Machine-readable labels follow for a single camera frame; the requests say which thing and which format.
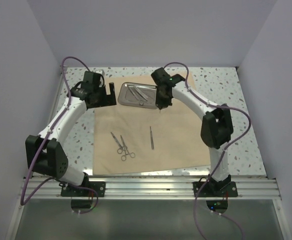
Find stainless steel instrument tray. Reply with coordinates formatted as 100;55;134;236
118;82;158;109

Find steel forceps with ring handles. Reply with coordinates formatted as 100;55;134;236
117;135;136;162

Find aluminium mounting rail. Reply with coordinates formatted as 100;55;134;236
18;176;279;201

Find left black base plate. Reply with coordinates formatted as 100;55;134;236
59;181;106;198

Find beige surgical wrap cloth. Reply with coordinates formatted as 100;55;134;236
92;71;213;176

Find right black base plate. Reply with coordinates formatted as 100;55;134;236
192;174;239;198

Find steel scalpel handle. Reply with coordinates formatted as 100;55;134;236
149;126;155;150

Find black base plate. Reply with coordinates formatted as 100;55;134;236
59;181;106;198
192;174;239;198

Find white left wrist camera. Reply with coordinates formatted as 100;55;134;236
94;69;105;76

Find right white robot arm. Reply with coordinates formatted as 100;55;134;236
151;67;234;197

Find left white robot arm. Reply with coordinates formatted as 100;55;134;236
25;70;117;197

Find small steel scissors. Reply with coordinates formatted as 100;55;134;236
110;132;123;154

